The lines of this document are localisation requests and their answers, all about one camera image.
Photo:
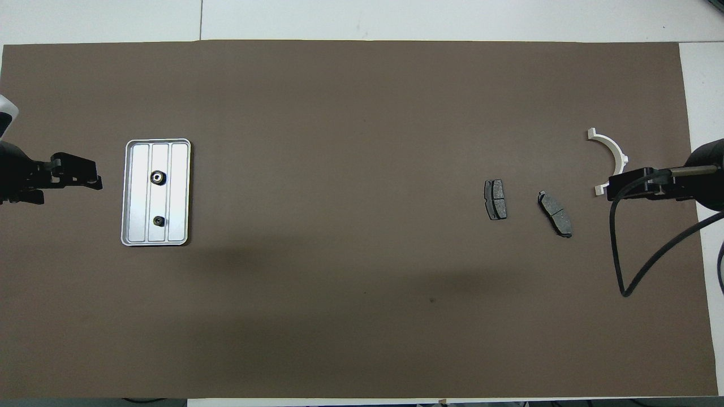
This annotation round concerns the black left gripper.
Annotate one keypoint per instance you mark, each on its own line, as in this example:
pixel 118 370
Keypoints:
pixel 17 172

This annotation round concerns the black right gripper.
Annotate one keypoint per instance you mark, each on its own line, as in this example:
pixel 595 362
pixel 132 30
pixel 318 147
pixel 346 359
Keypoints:
pixel 710 181

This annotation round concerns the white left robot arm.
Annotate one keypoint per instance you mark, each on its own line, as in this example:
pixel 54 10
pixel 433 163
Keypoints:
pixel 5 113

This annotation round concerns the silver metal tray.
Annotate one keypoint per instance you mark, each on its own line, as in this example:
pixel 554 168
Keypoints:
pixel 178 198

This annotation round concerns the long dark brake pad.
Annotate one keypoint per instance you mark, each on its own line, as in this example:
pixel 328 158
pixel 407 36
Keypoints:
pixel 555 213

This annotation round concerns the short dark brake pad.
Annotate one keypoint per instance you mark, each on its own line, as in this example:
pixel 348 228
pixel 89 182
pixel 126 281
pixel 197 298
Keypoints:
pixel 495 199

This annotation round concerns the brown table mat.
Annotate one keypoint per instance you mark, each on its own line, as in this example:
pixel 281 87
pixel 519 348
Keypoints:
pixel 339 169

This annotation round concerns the white curved plastic bracket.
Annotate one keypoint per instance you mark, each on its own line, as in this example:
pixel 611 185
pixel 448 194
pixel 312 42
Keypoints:
pixel 613 150

